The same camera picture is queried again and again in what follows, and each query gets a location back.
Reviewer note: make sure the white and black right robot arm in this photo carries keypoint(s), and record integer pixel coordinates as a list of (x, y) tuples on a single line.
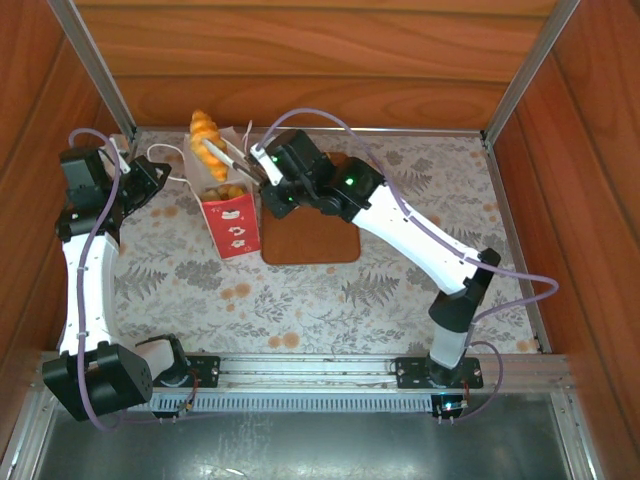
[(415, 240)]

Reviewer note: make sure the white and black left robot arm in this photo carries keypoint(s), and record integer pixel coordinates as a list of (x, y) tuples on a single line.
[(85, 290)]

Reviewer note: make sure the circuit board with green light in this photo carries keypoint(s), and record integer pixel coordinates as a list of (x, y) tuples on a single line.
[(450, 405)]

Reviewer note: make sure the white and red paper bag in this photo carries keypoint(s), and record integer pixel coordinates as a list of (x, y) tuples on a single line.
[(235, 235)]

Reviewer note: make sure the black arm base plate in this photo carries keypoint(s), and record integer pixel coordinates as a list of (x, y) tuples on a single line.
[(412, 372), (205, 370)]

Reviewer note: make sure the shiny metal sheet panel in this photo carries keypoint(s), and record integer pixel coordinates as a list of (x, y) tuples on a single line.
[(300, 445)]

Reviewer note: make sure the floral tablecloth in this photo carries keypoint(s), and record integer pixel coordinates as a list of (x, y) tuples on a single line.
[(300, 310)]

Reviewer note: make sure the metal tongs with white tips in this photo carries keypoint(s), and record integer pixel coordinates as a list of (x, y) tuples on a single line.
[(220, 151)]

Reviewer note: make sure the aluminium frame post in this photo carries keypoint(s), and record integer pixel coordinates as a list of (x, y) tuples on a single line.
[(535, 65), (92, 65)]

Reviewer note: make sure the brown tray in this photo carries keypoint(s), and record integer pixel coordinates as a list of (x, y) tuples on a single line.
[(310, 240)]

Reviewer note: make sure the aluminium front rail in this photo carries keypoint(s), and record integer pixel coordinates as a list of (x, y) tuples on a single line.
[(300, 370)]

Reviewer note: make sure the large golden fake croissant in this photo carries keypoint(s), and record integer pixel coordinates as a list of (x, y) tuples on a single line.
[(205, 135)]

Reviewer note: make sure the aluminium table edge rail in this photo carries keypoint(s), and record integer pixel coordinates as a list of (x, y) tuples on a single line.
[(489, 150), (425, 131)]

